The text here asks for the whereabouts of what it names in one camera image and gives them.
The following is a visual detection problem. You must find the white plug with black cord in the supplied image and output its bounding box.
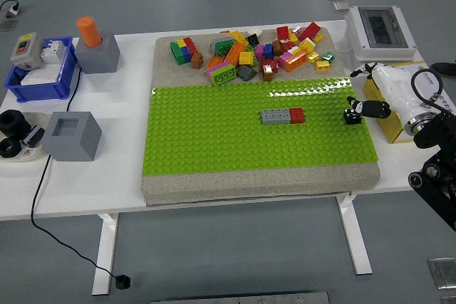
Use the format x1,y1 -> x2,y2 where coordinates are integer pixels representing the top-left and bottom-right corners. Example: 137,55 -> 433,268
0,0 -> 22,16

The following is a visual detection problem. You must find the blue plastic bin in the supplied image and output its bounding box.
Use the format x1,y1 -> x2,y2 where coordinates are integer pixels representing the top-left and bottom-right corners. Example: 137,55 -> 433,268
4,36 -> 78,103

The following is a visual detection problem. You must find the yellow square toy brick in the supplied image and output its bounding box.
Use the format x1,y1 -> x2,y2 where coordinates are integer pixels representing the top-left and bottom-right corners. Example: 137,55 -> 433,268
238,51 -> 256,67

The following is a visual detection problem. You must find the orange yellow large brick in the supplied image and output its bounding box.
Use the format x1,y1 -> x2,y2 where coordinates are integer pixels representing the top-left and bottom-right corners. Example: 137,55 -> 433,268
284,48 -> 309,73

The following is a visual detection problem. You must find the red long toy brick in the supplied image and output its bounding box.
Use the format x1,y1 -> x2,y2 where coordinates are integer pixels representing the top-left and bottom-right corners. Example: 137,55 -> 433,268
298,21 -> 322,42

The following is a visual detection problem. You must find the orange long toy brick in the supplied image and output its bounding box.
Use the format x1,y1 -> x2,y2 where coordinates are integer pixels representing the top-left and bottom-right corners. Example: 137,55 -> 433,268
223,41 -> 247,67

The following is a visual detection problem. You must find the yellow long toy brick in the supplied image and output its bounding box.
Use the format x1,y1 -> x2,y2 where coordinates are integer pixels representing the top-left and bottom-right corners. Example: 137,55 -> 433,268
227,31 -> 249,46

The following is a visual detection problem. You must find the large black nut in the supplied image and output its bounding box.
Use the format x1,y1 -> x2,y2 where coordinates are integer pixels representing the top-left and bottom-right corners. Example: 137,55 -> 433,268
0,109 -> 32,137

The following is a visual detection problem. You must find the red square toy brick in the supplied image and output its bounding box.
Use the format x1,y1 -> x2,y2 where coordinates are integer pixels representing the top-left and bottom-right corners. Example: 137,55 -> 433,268
289,107 -> 306,125

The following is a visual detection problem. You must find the white electrical enclosure box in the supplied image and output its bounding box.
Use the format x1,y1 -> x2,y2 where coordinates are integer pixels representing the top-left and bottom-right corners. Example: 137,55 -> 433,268
336,5 -> 417,73

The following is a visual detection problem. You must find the dark green toy brick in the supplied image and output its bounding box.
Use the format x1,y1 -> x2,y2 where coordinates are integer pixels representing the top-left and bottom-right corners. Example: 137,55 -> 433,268
209,37 -> 236,58

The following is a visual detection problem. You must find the yellow white toy brick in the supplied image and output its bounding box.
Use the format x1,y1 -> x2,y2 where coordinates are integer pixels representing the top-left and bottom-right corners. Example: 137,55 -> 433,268
298,38 -> 317,53

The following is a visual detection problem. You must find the green studded baseplate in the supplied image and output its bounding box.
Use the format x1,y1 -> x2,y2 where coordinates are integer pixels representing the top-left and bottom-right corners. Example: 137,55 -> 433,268
141,76 -> 379,177

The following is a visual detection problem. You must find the white circuit breaker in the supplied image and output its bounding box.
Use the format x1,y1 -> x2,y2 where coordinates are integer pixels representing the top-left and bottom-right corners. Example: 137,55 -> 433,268
41,39 -> 68,66

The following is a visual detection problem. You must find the pink lime toy brick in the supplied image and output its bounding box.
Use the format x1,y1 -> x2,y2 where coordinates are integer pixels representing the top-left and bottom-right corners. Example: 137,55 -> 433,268
206,61 -> 238,87

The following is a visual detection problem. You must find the grey block with square recess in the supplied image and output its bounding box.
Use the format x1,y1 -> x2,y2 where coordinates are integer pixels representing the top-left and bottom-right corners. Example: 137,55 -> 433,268
41,111 -> 103,162

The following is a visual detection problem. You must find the black power cable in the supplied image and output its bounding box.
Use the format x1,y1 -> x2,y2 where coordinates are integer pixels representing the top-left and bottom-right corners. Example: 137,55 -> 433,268
31,65 -> 120,280

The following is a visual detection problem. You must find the white table leg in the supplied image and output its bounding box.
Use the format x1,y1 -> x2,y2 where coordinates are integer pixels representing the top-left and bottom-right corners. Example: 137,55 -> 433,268
91,212 -> 119,296
336,193 -> 373,276

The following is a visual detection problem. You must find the yellow white cardboard box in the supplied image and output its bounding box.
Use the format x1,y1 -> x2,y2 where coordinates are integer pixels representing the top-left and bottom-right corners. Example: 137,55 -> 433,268
362,61 -> 456,145

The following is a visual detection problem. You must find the red brown toy brick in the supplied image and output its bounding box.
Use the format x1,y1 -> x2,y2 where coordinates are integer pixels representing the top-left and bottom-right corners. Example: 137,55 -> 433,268
259,58 -> 281,74

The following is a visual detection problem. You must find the green yellow blue red brick stack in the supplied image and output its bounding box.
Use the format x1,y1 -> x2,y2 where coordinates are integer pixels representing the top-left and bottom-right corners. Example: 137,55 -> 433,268
170,36 -> 199,65

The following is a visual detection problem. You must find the dark grey sloped brick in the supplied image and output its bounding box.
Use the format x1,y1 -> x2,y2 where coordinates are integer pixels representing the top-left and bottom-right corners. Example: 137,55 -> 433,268
237,64 -> 257,81

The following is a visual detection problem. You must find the white flat box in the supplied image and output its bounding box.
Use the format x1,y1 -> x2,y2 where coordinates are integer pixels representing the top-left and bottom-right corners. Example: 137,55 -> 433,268
20,65 -> 60,87

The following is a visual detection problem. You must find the small brown black part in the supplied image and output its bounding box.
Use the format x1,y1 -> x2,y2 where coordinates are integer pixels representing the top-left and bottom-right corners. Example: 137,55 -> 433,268
24,125 -> 46,148

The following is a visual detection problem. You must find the black small toy brick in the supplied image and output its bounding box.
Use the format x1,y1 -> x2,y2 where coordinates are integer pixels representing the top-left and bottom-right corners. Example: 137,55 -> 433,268
343,108 -> 364,127

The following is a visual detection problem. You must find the grey push-button switch box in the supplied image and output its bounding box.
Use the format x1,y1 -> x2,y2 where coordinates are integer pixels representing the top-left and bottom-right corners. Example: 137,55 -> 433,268
10,31 -> 44,70

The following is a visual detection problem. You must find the grey block with round hole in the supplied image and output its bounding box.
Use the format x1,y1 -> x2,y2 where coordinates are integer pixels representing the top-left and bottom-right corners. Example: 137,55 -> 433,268
74,31 -> 120,75

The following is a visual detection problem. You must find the grey metal base plate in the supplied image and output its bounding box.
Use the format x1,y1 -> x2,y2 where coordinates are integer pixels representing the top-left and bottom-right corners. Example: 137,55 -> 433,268
151,291 -> 331,304

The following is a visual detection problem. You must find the large silver floor plate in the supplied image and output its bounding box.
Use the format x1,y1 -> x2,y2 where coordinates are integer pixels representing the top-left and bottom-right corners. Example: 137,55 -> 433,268
427,257 -> 456,289

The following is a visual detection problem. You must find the black shoe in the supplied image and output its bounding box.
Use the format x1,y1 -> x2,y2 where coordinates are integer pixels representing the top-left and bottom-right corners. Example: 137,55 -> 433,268
430,62 -> 456,78

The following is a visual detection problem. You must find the grey long toy brick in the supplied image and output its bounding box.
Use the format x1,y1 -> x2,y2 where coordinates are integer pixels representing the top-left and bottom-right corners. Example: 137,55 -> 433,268
261,108 -> 291,126

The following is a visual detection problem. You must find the white plate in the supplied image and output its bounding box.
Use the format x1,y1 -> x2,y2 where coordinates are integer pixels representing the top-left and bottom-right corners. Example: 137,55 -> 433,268
0,111 -> 51,163

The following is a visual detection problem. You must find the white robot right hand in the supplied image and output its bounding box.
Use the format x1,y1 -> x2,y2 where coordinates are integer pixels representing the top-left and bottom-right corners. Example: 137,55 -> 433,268
346,63 -> 434,130

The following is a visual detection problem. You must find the orange cylinder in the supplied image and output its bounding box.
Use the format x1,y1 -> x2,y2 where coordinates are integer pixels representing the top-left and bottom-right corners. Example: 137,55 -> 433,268
76,16 -> 103,48

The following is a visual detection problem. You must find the small black nut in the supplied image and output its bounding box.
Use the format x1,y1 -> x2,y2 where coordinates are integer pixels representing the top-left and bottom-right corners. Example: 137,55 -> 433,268
0,138 -> 23,158

